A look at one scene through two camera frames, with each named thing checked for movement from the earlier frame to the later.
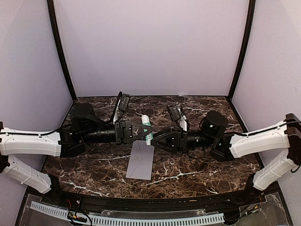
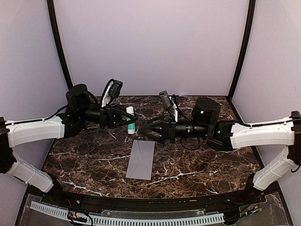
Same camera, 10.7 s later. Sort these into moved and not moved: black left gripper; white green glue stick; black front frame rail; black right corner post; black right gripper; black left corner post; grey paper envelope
Moved: black left gripper; black right gripper; white green glue stick
Not moved: grey paper envelope; black left corner post; black right corner post; black front frame rail
